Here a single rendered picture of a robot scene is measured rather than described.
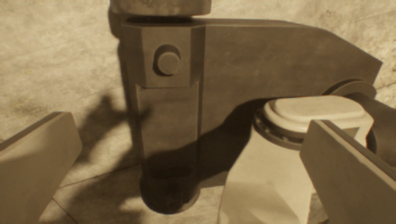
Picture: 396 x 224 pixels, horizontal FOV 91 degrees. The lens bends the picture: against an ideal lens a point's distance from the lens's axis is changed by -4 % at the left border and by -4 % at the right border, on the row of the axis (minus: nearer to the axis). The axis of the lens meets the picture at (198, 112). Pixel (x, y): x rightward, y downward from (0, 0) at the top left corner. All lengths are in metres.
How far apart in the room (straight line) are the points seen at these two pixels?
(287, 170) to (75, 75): 0.55
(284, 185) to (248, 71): 0.26
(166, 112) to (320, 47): 0.37
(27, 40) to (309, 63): 0.67
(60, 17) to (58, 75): 0.15
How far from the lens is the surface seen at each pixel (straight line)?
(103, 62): 0.61
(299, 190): 0.32
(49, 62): 0.65
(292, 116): 0.39
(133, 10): 0.39
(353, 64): 0.64
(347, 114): 0.45
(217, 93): 0.46
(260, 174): 0.32
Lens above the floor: 0.57
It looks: 58 degrees down
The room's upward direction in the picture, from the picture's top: 158 degrees clockwise
